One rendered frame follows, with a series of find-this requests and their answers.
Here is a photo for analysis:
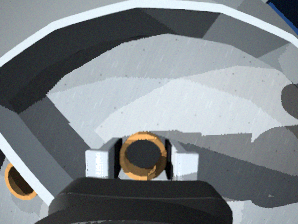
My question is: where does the bronze bushing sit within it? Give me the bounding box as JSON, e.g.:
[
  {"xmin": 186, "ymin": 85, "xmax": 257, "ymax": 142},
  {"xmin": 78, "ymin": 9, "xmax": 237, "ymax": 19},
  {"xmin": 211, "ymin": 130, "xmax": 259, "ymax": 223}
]
[
  {"xmin": 120, "ymin": 131, "xmax": 167, "ymax": 180},
  {"xmin": 5, "ymin": 163, "xmax": 38, "ymax": 200}
]

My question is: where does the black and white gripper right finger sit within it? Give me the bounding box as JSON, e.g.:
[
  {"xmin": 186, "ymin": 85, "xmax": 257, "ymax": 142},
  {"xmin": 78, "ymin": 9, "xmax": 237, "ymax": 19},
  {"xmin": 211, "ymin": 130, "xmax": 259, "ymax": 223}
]
[{"xmin": 165, "ymin": 139, "xmax": 199, "ymax": 181}]

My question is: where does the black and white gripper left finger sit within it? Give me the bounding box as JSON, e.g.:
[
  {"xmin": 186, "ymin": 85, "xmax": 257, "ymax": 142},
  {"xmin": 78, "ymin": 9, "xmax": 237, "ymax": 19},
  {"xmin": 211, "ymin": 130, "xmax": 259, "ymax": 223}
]
[{"xmin": 86, "ymin": 137, "xmax": 123, "ymax": 179}]

